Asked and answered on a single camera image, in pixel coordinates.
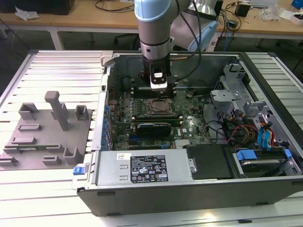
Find silver CPU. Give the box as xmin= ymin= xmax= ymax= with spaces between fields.
xmin=153 ymin=101 xmax=170 ymax=114

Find metal socket cover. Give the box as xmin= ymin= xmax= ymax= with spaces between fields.
xmin=147 ymin=98 xmax=176 ymax=117

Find CPU socket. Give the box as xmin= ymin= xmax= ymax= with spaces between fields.
xmin=146 ymin=97 xmax=177 ymax=117

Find green motherboard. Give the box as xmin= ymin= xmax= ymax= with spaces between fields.
xmin=106 ymin=87 xmax=214 ymax=151

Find black graphics card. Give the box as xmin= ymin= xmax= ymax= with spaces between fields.
xmin=131 ymin=122 xmax=173 ymax=138

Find grey metal drive cage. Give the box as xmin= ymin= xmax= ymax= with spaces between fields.
xmin=209 ymin=62 xmax=296 ymax=152

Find silver chipset heatsink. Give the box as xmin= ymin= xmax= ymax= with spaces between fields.
xmin=174 ymin=139 xmax=193 ymax=149

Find wooden desk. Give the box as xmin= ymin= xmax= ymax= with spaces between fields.
xmin=0 ymin=0 xmax=139 ymax=50
xmin=214 ymin=0 xmax=303 ymax=48

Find black plastic shroud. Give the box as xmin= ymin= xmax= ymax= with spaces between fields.
xmin=183 ymin=144 xmax=237 ymax=180

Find blue disk carrier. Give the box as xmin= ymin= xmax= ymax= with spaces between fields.
xmin=235 ymin=148 xmax=293 ymax=163

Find grey power supply unit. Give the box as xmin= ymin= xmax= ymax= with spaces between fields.
xmin=95 ymin=150 xmax=197 ymax=188

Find small black box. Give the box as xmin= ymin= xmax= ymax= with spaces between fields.
xmin=234 ymin=3 xmax=251 ymax=17

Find open black PC case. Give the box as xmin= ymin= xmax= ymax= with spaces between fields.
xmin=71 ymin=50 xmax=303 ymax=217

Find black monitor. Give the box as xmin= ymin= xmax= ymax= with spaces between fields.
xmin=0 ymin=0 xmax=76 ymax=14

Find grey parts rack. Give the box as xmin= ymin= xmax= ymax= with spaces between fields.
xmin=0 ymin=90 xmax=94 ymax=171

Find black hard disk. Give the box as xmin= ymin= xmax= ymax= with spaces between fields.
xmin=239 ymin=159 xmax=285 ymax=178

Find clear plastic bags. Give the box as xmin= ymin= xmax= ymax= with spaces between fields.
xmin=259 ymin=2 xmax=294 ymax=22

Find white plastic bag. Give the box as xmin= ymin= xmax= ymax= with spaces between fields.
xmin=14 ymin=6 xmax=40 ymax=21

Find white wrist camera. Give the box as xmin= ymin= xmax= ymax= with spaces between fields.
xmin=150 ymin=61 xmax=169 ymax=92

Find black camera cable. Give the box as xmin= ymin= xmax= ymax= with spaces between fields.
xmin=169 ymin=0 xmax=203 ymax=82

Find blue network cable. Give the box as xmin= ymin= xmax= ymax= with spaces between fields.
xmin=223 ymin=29 xmax=232 ymax=52

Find red yellow power wires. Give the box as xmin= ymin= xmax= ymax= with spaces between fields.
xmin=226 ymin=124 xmax=259 ymax=145

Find blue flat data cable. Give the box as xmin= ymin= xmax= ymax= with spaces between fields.
xmin=257 ymin=121 xmax=276 ymax=152

